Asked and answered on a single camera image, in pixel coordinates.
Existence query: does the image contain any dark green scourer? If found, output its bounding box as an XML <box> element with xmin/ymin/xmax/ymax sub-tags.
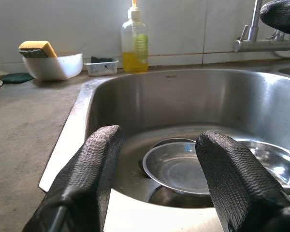
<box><xmin>90</xmin><ymin>56</ymin><xmax>114</xmax><ymax>64</ymax></box>

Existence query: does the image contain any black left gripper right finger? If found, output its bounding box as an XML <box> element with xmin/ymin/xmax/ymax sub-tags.
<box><xmin>195</xmin><ymin>130</ymin><xmax>290</xmax><ymax>232</ymax></box>

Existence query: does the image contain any stainless steel double sink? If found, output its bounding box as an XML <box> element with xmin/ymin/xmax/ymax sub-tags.
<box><xmin>38</xmin><ymin>65</ymin><xmax>290</xmax><ymax>232</ymax></box>

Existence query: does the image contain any deep stainless steel bowl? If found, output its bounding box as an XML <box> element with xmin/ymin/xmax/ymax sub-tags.
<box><xmin>239</xmin><ymin>141</ymin><xmax>290</xmax><ymax>189</ymax></box>

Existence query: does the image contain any yellow sponge with dark pad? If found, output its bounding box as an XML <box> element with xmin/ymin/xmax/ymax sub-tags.
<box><xmin>18</xmin><ymin>40</ymin><xmax>58</xmax><ymax>58</ymax></box>

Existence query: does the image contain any clear dish soap pump bottle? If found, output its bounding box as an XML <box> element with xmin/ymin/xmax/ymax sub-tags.
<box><xmin>121</xmin><ymin>0</ymin><xmax>149</xmax><ymax>74</ymax></box>

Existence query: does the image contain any flat green scouring pad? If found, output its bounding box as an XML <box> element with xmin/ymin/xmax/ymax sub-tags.
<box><xmin>0</xmin><ymin>72</ymin><xmax>35</xmax><ymax>85</ymax></box>

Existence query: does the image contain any chrome gooseneck faucet with sprayer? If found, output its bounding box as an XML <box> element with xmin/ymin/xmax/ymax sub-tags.
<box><xmin>233</xmin><ymin>0</ymin><xmax>290</xmax><ymax>53</ymax></box>

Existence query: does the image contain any white plastic bowl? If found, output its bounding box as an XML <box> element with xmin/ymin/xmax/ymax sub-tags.
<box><xmin>22</xmin><ymin>53</ymin><xmax>84</xmax><ymax>81</ymax></box>

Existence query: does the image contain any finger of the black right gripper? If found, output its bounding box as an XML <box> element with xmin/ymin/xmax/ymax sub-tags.
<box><xmin>260</xmin><ymin>0</ymin><xmax>290</xmax><ymax>35</ymax></box>

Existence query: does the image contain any shallow stainless steel dish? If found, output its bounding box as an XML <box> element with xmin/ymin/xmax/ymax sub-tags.
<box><xmin>142</xmin><ymin>142</ymin><xmax>211</xmax><ymax>196</ymax></box>

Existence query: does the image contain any small clear plastic container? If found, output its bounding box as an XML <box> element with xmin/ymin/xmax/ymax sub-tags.
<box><xmin>84</xmin><ymin>58</ymin><xmax>119</xmax><ymax>77</ymax></box>

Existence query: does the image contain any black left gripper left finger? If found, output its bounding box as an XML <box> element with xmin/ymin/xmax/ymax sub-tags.
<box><xmin>23</xmin><ymin>125</ymin><xmax>124</xmax><ymax>232</ymax></box>

